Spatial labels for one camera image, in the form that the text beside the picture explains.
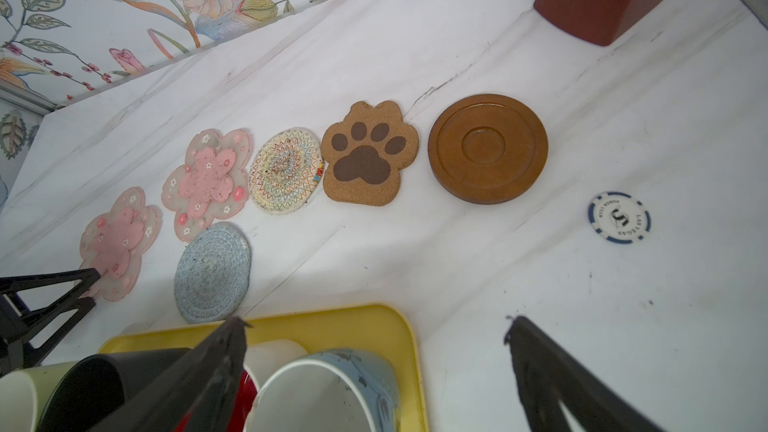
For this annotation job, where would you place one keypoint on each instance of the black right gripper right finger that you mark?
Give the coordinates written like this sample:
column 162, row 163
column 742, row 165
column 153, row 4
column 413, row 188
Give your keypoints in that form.
column 550, row 381

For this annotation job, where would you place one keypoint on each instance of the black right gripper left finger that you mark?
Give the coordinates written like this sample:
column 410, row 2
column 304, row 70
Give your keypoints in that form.
column 201, row 388

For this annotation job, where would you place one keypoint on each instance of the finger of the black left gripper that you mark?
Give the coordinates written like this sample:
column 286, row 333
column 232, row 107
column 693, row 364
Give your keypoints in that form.
column 20, row 324

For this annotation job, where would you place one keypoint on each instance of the multicolour woven round coaster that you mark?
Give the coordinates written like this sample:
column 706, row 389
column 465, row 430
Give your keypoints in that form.
column 286, row 171

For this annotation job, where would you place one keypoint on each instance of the brown paw print coaster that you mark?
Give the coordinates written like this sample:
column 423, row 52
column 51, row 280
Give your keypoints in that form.
column 366, row 153

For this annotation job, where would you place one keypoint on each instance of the pink flower coaster front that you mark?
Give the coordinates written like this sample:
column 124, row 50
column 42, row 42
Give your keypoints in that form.
column 114, row 242

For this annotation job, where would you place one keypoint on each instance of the pink flower coaster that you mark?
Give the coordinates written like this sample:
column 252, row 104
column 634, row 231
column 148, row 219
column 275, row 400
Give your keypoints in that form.
column 114, row 242
column 211, row 184

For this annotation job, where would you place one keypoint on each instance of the grey blue woven coaster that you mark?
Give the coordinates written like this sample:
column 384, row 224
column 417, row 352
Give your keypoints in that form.
column 213, row 274

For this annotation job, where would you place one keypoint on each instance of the pink flower coaster rear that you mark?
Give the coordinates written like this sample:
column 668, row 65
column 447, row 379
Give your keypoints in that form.
column 211, row 184

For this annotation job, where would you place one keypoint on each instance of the round brown wooden coaster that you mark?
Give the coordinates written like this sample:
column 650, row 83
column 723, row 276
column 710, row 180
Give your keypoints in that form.
column 487, row 149

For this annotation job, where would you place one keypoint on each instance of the red inside white mug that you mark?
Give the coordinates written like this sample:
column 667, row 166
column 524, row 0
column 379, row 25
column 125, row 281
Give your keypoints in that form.
column 261, row 361

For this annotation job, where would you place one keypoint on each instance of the green mug white inside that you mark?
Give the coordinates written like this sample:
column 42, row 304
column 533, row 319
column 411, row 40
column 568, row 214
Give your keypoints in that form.
column 25, row 393

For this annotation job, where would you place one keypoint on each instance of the black mug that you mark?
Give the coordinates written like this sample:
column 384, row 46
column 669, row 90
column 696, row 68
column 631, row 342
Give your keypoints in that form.
column 100, row 384

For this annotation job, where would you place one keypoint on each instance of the blue mug rear row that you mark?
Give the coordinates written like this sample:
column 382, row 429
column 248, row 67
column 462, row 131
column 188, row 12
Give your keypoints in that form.
column 339, row 389

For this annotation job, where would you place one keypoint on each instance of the yellow tray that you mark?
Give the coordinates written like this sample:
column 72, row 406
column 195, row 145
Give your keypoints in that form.
column 376, row 327

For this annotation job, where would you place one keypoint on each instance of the blue white poker chip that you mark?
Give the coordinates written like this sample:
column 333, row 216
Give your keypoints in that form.
column 619, row 217

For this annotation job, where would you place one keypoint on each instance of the aluminium corner post left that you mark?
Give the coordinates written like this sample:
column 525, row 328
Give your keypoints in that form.
column 25, row 99

